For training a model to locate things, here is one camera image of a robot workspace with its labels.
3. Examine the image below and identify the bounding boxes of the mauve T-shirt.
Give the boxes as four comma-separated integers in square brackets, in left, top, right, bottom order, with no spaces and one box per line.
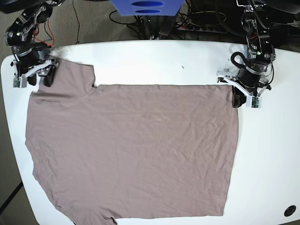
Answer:
[25,60,239,225]

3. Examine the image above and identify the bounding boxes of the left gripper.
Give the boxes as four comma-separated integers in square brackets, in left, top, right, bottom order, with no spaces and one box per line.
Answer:
[217,67,272,108]

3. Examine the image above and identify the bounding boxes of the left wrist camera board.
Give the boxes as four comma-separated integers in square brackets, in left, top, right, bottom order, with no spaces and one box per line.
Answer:
[246,96,262,108]

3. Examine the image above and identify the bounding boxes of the black table grommet right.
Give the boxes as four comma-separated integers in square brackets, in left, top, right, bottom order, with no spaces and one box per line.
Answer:
[284,205,297,217]

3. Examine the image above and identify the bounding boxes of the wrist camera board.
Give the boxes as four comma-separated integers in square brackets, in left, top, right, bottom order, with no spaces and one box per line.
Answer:
[246,96,262,108]
[13,76,27,88]

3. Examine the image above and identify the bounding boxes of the blue plastic mount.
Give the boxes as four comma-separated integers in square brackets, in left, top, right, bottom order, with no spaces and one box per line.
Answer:
[111,0,184,16]

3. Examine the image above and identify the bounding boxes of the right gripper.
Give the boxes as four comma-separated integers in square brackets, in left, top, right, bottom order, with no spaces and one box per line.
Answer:
[11,48,59,87]

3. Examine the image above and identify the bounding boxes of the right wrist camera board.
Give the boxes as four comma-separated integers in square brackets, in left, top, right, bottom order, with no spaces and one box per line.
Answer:
[13,76,27,88]

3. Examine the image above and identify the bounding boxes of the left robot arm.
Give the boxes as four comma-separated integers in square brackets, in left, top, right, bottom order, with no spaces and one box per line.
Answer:
[217,0,300,108]

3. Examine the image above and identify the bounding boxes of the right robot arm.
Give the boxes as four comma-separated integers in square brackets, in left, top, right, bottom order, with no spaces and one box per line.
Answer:
[0,0,63,88]

